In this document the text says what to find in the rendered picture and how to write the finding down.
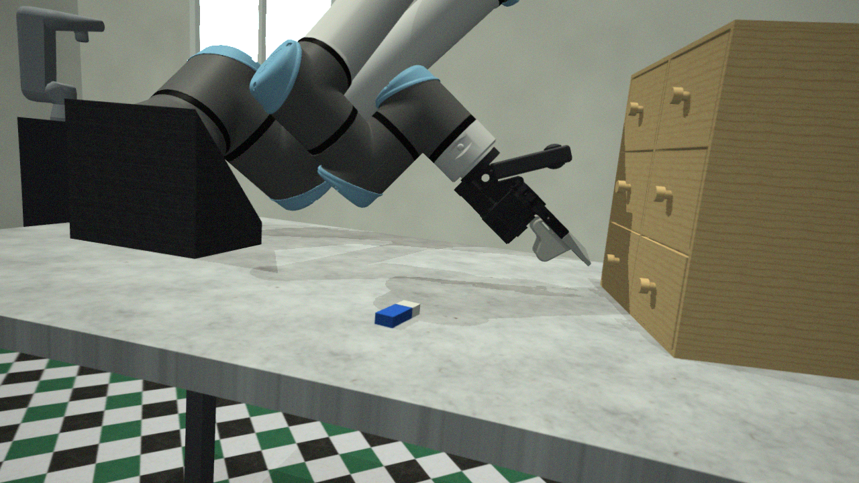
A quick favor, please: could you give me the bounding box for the brown wooden chest of drawers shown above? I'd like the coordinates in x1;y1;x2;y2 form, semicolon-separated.
600;19;859;380

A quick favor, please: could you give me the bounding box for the blue and white eraser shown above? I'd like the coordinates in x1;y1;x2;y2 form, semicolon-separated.
374;301;420;328

